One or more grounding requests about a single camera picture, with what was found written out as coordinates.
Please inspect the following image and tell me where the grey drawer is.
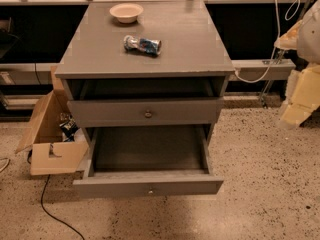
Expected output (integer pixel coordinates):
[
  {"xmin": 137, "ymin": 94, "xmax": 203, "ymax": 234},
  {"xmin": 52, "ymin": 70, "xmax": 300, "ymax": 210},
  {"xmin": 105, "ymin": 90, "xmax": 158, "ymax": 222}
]
[
  {"xmin": 74, "ymin": 125, "xmax": 223, "ymax": 198},
  {"xmin": 67, "ymin": 97, "xmax": 223, "ymax": 128}
]

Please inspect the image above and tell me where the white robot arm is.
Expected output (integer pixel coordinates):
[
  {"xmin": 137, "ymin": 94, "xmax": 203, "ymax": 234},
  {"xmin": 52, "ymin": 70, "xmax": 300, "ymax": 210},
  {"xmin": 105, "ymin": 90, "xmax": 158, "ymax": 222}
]
[{"xmin": 274, "ymin": 0, "xmax": 320, "ymax": 129}]

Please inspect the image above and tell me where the grey top drawer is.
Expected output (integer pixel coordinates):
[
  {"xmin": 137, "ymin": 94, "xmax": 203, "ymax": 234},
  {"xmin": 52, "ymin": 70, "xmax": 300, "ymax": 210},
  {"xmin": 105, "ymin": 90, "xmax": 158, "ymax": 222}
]
[{"xmin": 67, "ymin": 97, "xmax": 223, "ymax": 128}]

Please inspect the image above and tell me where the grey wooden drawer cabinet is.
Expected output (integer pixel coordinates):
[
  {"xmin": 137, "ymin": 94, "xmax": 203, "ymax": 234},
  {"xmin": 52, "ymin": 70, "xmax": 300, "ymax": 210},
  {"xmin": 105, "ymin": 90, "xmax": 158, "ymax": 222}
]
[{"xmin": 56, "ymin": 1, "xmax": 234, "ymax": 137}]

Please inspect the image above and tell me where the metal diagonal pole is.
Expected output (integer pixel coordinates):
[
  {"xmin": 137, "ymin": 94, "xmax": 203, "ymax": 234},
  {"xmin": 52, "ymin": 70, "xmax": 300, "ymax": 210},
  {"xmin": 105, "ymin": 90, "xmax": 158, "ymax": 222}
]
[{"xmin": 258, "ymin": 0, "xmax": 320, "ymax": 107}]

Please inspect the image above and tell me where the white paper bowl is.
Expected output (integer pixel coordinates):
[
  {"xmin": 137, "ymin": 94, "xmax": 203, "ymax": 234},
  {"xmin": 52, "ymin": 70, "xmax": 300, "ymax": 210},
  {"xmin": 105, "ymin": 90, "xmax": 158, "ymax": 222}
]
[{"xmin": 109, "ymin": 3, "xmax": 143, "ymax": 24}]

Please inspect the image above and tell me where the snack bag in box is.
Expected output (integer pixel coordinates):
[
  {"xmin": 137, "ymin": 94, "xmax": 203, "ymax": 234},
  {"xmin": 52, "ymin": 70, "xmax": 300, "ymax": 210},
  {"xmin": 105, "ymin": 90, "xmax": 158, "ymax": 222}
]
[{"xmin": 59, "ymin": 113, "xmax": 78, "ymax": 142}]

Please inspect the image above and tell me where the open cardboard box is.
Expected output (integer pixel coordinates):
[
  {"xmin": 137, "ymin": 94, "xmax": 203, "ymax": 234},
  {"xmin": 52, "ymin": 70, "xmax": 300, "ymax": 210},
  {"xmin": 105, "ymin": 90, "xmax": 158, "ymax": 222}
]
[{"xmin": 16, "ymin": 66, "xmax": 88, "ymax": 176}]

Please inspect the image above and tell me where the white hanging cable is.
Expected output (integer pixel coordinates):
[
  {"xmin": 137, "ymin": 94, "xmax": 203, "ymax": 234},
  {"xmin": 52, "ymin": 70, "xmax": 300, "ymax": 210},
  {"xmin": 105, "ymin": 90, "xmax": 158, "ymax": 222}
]
[{"xmin": 234, "ymin": 0, "xmax": 302, "ymax": 84}]

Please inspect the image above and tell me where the black floor cable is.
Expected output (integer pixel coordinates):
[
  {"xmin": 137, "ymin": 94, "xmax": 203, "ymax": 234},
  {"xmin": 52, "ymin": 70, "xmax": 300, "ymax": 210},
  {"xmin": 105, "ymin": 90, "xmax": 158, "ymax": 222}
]
[{"xmin": 40, "ymin": 174, "xmax": 86, "ymax": 240}]

